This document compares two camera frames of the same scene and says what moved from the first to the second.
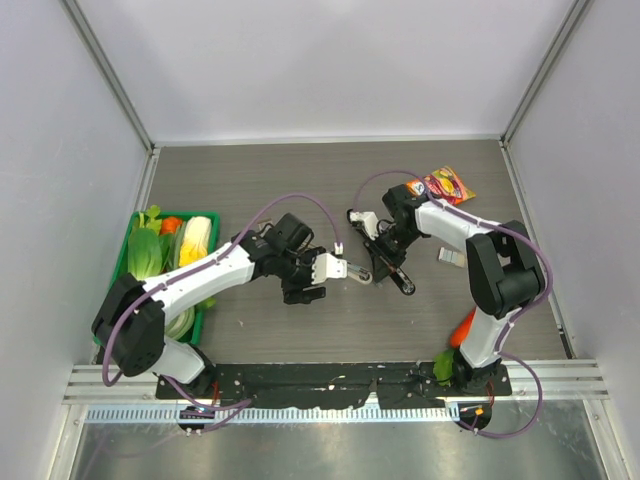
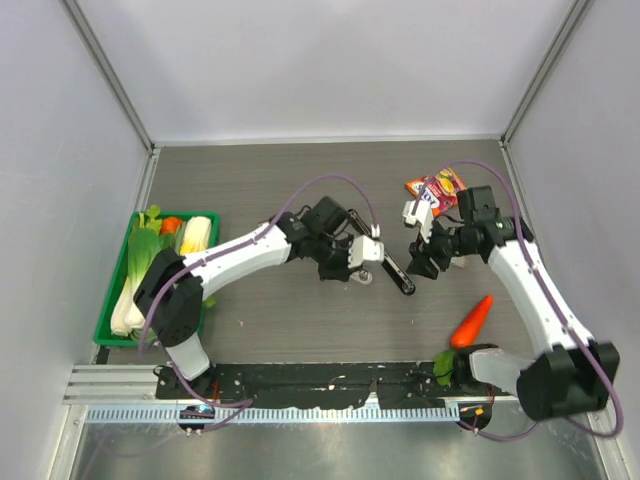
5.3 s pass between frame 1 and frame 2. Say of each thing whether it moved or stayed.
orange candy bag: stayed
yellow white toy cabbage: stayed
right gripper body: moved
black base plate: stayed
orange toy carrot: stayed
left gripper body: moved
